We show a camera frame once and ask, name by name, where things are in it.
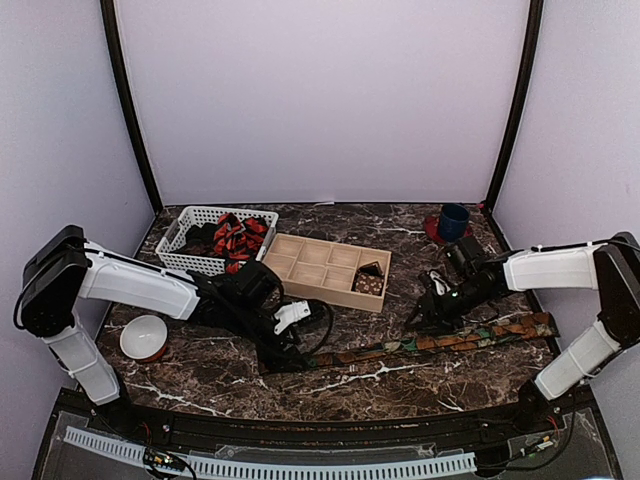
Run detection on blue cup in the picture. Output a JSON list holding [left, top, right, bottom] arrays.
[[437, 203, 470, 243]]

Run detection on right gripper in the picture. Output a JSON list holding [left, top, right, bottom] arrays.
[[405, 278, 493, 334]]

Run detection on left black frame post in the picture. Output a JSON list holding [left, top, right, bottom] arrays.
[[100, 0, 164, 214]]

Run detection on dark tie in basket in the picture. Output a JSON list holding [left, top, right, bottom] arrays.
[[178, 223, 217, 256]]

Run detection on wooden compartment tray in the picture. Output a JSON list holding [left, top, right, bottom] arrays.
[[262, 233, 392, 313]]

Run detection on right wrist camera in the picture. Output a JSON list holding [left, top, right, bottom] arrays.
[[445, 236, 485, 275]]

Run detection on brown green patterned tie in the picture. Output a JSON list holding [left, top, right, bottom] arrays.
[[258, 312, 559, 375]]

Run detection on red saucer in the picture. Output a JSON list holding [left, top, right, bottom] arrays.
[[424, 216, 446, 244]]

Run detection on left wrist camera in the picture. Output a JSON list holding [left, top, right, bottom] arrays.
[[232, 259, 284, 306]]

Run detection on red black striped tie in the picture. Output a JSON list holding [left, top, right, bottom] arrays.
[[213, 213, 269, 274]]

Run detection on rolled dark tie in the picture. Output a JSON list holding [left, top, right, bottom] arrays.
[[358, 261, 384, 277]]

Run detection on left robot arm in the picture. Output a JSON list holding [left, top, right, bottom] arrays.
[[13, 225, 303, 436]]

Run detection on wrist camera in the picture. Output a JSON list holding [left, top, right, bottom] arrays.
[[445, 236, 485, 275], [232, 259, 284, 306]]

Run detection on white orange bowl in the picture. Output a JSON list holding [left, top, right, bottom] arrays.
[[119, 315, 168, 363]]

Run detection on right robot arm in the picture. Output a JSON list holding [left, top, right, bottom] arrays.
[[405, 232, 639, 434]]

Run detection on black frame post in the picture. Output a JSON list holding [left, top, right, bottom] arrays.
[[483, 0, 544, 213], [100, 0, 164, 214]]

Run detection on rolled brown patterned tie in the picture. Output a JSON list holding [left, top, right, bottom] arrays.
[[352, 272, 385, 296]]

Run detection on grey cable duct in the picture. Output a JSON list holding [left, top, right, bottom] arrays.
[[63, 426, 477, 479]]

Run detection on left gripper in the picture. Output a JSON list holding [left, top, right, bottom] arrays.
[[229, 301, 309, 373]]

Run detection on white perforated basket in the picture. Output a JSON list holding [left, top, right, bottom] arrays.
[[156, 206, 279, 276]]

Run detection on black front rail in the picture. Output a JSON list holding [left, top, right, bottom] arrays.
[[59, 387, 596, 454]]

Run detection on right black frame post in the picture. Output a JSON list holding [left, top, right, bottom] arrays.
[[483, 0, 544, 213]]

